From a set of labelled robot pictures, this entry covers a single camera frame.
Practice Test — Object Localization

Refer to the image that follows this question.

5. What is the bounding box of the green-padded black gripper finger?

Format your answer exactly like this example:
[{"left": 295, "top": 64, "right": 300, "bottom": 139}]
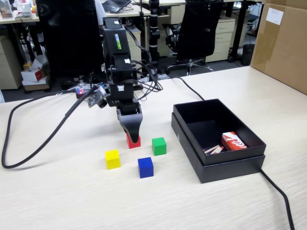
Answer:
[{"left": 116, "top": 107, "right": 128, "bottom": 135}]

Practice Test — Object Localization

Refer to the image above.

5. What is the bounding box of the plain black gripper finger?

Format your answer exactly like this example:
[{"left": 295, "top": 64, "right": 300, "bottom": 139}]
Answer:
[{"left": 119, "top": 111, "right": 144, "bottom": 145}]

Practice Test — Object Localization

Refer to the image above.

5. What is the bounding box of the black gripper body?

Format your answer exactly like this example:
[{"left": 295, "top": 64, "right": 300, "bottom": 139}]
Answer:
[{"left": 106, "top": 82, "right": 142, "bottom": 116}]

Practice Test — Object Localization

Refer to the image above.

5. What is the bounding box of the red wooden cube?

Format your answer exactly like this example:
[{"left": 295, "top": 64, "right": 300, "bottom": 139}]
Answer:
[{"left": 126, "top": 133, "right": 142, "bottom": 150}]

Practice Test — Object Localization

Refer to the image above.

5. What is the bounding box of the green wooden cube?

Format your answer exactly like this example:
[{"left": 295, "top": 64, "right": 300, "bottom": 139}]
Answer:
[{"left": 152, "top": 137, "right": 167, "bottom": 157}]

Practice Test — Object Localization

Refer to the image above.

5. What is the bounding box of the yellow wooden cube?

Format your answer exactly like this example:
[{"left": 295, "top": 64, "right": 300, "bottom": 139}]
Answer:
[{"left": 105, "top": 149, "right": 121, "bottom": 171}]

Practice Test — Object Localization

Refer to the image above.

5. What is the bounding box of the blue wooden cube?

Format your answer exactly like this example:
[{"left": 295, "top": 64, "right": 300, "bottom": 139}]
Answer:
[{"left": 137, "top": 157, "right": 154, "bottom": 179}]

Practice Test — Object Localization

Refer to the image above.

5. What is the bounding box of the robot controller circuit board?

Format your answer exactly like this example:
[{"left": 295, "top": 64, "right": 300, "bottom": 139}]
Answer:
[{"left": 75, "top": 83, "right": 97, "bottom": 99}]

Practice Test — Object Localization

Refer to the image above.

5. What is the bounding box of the black segmented pole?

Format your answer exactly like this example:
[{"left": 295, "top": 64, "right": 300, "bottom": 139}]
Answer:
[{"left": 148, "top": 0, "right": 161, "bottom": 81}]

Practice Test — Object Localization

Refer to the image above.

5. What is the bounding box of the black cardboard box tray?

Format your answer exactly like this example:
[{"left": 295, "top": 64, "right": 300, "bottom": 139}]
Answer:
[{"left": 173, "top": 98, "right": 268, "bottom": 166}]

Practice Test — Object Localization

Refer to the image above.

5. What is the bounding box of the black high-back office chair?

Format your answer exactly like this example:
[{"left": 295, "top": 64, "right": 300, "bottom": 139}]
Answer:
[{"left": 35, "top": 0, "right": 105, "bottom": 90}]

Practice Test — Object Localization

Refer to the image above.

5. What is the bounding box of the thin black stand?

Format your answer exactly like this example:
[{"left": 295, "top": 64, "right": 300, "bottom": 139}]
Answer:
[{"left": 139, "top": 0, "right": 146, "bottom": 51}]

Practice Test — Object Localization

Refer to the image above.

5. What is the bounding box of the beige desk with laptop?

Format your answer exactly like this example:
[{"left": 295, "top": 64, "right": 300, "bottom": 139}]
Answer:
[{"left": 95, "top": 2, "right": 152, "bottom": 19}]

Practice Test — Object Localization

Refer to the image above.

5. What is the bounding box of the flat brown carton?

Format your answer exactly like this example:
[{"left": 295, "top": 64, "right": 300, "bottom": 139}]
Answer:
[{"left": 22, "top": 78, "right": 52, "bottom": 93}]

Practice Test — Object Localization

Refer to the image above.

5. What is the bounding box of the open white carton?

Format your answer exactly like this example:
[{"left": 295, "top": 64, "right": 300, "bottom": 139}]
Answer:
[{"left": 32, "top": 55, "right": 49, "bottom": 71}]

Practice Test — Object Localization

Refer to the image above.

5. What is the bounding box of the dark open laptop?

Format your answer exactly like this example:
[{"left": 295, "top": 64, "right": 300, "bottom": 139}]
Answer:
[{"left": 101, "top": 0, "right": 132, "bottom": 13}]

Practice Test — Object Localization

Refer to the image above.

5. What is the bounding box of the white and red carton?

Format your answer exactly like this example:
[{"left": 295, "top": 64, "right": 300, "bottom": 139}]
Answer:
[{"left": 21, "top": 67, "right": 49, "bottom": 85}]

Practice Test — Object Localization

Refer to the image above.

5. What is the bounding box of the orange white matchbox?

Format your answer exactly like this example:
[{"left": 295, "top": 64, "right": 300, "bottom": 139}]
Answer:
[{"left": 221, "top": 131, "right": 248, "bottom": 152}]

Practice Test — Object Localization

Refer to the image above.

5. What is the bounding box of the black mesh office chair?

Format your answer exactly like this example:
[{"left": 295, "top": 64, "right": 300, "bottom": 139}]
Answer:
[{"left": 162, "top": 0, "right": 225, "bottom": 76}]

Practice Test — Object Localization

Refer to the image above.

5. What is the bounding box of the black open box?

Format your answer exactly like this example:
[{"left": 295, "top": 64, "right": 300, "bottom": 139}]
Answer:
[{"left": 170, "top": 112, "right": 266, "bottom": 184}]

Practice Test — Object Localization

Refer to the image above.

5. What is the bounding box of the small white device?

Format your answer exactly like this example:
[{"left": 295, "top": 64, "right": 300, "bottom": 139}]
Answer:
[{"left": 17, "top": 3, "right": 32, "bottom": 16}]

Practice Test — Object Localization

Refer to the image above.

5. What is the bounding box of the black mesh trash bin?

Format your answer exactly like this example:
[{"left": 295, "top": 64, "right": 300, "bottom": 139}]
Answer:
[{"left": 242, "top": 44, "right": 256, "bottom": 66}]

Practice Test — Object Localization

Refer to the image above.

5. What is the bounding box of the framed picture card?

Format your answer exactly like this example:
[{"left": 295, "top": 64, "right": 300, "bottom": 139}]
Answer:
[{"left": 0, "top": 0, "right": 14, "bottom": 20}]

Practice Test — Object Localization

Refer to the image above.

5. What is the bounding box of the large brown cardboard box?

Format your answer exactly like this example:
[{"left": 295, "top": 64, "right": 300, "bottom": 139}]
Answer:
[{"left": 249, "top": 0, "right": 307, "bottom": 95}]

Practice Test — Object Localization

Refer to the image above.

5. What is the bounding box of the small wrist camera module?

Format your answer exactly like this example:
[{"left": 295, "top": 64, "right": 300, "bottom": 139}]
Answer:
[{"left": 86, "top": 85, "right": 108, "bottom": 109}]

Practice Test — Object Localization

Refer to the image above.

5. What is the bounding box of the thin black wire bundle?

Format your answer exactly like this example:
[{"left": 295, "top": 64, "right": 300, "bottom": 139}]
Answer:
[{"left": 123, "top": 23, "right": 164, "bottom": 102}]

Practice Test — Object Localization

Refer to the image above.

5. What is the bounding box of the thick black camera cable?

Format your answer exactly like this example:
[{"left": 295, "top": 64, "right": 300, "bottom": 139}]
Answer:
[{"left": 0, "top": 85, "right": 99, "bottom": 170}]

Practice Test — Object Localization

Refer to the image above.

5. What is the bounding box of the beige desk with black frame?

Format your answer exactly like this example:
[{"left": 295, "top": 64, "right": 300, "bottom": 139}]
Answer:
[{"left": 0, "top": 9, "right": 41, "bottom": 63}]

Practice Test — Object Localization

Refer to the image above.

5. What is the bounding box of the thick black power cable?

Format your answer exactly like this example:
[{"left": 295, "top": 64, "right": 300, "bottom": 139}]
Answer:
[{"left": 165, "top": 76, "right": 295, "bottom": 230}]

